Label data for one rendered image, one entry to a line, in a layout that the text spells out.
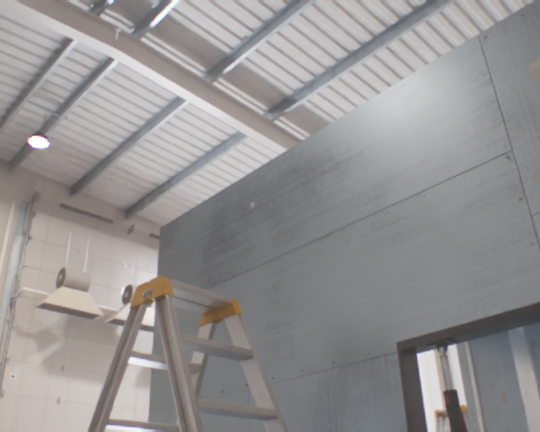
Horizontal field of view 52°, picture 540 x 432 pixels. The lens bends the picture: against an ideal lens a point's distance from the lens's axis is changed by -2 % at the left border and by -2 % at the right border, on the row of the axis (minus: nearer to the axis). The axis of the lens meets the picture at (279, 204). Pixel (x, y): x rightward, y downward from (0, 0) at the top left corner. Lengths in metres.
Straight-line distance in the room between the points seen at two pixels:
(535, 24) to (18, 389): 10.64
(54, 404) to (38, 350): 1.06
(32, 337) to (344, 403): 10.01
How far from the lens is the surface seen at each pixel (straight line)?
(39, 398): 11.74
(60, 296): 11.41
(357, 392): 2.18
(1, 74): 10.64
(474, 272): 1.99
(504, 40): 2.31
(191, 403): 1.66
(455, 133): 2.22
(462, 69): 2.34
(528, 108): 2.12
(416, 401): 2.09
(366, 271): 2.25
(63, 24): 8.51
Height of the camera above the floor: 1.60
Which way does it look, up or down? 29 degrees up
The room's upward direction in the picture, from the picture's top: 2 degrees counter-clockwise
